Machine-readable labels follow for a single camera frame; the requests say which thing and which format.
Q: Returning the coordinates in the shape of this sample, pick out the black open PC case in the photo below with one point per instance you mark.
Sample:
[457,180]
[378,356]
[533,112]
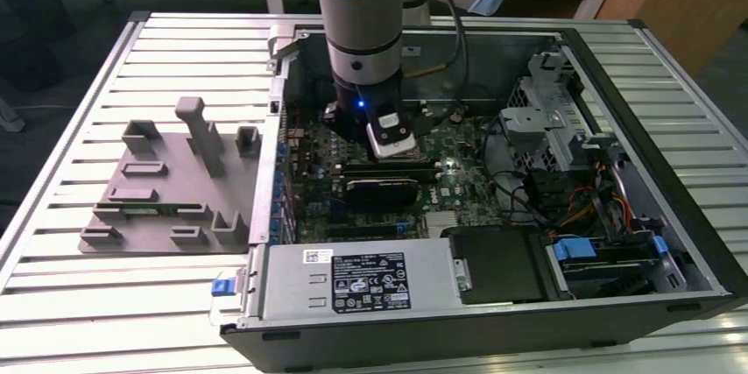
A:
[350,347]

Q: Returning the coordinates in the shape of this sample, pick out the silver power supply black label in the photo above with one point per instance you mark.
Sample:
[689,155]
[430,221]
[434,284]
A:
[286,286]

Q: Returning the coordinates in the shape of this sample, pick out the small black graphics card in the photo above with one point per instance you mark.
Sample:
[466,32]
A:
[380,194]

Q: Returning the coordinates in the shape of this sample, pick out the black RAM stick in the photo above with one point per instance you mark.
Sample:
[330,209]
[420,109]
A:
[390,176]
[385,167]

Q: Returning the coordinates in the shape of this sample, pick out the black office chair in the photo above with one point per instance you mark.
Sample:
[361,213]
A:
[34,41]

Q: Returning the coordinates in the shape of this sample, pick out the hard disk in blue carrier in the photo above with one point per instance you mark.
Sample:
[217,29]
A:
[574,249]

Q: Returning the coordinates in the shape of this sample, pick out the blue case latch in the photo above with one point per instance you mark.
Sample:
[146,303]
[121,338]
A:
[221,287]

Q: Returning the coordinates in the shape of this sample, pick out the grey furniture foot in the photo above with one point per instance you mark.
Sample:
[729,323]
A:
[12,117]

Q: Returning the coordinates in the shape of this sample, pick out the small silver heatsink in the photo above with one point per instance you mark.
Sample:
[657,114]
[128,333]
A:
[441,220]

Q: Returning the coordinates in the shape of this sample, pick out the white wrist camera black face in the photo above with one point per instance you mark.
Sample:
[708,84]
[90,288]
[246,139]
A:
[390,137]

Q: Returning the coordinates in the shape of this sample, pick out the grey plastic parts rack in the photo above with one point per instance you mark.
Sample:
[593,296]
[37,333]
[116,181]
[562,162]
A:
[186,199]

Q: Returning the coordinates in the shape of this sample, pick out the green RAM stick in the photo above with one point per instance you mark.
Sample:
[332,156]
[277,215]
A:
[169,207]

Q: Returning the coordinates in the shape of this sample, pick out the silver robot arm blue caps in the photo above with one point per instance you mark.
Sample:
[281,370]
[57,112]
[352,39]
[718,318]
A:
[361,19]

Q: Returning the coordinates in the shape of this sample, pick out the green motherboard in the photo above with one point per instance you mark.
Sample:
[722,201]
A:
[466,199]

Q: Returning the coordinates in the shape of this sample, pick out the silver metal drive cage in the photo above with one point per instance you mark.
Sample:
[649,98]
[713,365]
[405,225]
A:
[525,122]

